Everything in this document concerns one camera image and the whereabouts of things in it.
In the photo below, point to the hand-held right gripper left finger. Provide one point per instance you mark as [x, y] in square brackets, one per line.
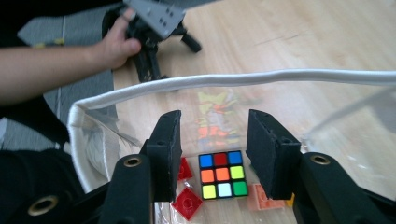
[165, 155]

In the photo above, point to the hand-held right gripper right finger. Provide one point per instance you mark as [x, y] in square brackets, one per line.
[274, 155]

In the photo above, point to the clear plastic bag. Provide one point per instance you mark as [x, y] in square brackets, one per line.
[218, 80]

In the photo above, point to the salmon toy block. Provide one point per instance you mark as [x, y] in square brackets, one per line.
[267, 204]

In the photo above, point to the colourful puzzle cube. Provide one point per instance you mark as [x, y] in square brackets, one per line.
[222, 174]

